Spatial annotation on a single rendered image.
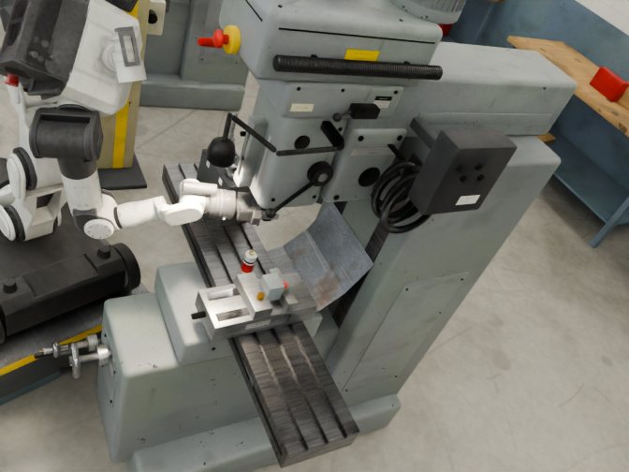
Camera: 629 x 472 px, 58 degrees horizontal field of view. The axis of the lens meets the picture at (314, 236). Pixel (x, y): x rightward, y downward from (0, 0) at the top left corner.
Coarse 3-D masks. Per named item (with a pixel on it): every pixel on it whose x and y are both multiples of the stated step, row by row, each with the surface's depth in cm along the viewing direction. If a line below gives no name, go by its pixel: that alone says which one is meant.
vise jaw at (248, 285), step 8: (240, 280) 175; (248, 280) 176; (256, 280) 177; (240, 288) 175; (248, 288) 173; (256, 288) 174; (248, 296) 171; (248, 304) 171; (256, 304) 170; (264, 304) 170; (256, 312) 168; (264, 312) 170
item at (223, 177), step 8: (200, 160) 208; (200, 168) 209; (208, 168) 204; (216, 168) 199; (224, 168) 201; (232, 168) 200; (200, 176) 210; (208, 176) 205; (216, 176) 200; (224, 176) 197; (232, 176) 196; (224, 184) 196; (232, 184) 195; (248, 192) 201; (224, 224) 206; (232, 224) 208
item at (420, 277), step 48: (528, 144) 182; (384, 192) 183; (528, 192) 186; (384, 240) 185; (432, 240) 182; (480, 240) 196; (384, 288) 191; (432, 288) 205; (384, 336) 216; (432, 336) 238; (336, 384) 230; (384, 384) 253
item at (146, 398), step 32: (128, 320) 189; (160, 320) 193; (128, 352) 181; (160, 352) 184; (320, 352) 220; (128, 384) 179; (160, 384) 186; (192, 384) 195; (224, 384) 205; (128, 416) 192; (160, 416) 201; (192, 416) 212; (224, 416) 223; (256, 416) 236; (128, 448) 208
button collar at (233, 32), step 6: (228, 30) 126; (234, 30) 125; (228, 36) 126; (234, 36) 125; (240, 36) 126; (228, 42) 126; (234, 42) 125; (240, 42) 126; (228, 48) 127; (234, 48) 126
